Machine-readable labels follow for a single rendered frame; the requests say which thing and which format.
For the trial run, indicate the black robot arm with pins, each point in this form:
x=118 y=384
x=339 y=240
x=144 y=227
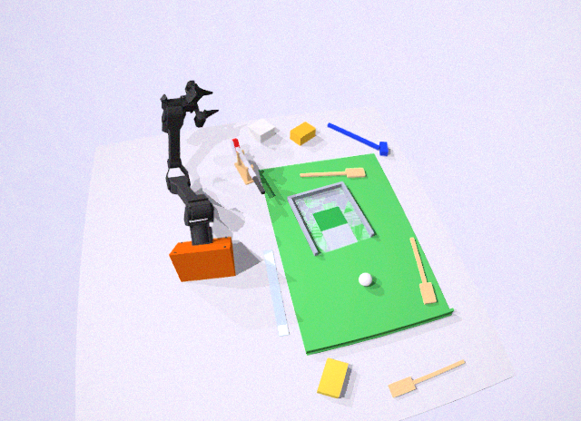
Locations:
x=197 y=207

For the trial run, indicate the white cube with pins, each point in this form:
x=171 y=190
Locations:
x=261 y=130

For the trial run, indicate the blue putter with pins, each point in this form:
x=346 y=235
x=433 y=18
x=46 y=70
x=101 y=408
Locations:
x=382 y=147

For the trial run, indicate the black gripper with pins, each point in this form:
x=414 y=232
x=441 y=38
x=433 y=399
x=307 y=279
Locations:
x=200 y=116

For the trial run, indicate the white golf ball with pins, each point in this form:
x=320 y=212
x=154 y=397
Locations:
x=365 y=279

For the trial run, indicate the green putting mat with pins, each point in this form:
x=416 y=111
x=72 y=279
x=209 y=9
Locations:
x=329 y=302

